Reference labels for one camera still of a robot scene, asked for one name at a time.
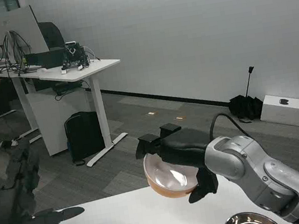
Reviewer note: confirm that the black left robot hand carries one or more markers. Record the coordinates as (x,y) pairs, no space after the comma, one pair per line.
(17,191)

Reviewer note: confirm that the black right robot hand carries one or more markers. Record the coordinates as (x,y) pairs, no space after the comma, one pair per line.
(181,148)

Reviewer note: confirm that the orange plastic bowl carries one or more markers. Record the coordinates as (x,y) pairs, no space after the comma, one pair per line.
(168,179)

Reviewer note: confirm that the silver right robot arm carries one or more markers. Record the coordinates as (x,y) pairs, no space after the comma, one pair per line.
(263,174)

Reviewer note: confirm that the shiny steel bowl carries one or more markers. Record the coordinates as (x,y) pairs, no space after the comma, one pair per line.
(246,222)

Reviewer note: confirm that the black folded umbrella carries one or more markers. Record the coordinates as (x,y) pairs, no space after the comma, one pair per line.
(245,103)

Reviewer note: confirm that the black backpack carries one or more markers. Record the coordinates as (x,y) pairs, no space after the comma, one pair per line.
(84,136)

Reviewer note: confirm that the white cardboard box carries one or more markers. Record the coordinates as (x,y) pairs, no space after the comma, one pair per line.
(283,110)

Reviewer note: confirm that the black power strip under desk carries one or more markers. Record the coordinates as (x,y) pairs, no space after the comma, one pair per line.
(65,87)

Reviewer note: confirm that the white standing desk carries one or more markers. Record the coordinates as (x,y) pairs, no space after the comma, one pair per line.
(74,69)

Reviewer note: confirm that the black electronics box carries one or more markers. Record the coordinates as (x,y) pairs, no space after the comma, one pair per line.
(45,58)

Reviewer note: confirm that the small black robot gripper device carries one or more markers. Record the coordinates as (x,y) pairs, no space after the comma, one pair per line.
(75,57)

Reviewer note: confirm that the black office chair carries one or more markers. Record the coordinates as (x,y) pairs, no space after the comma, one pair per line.
(50,35)

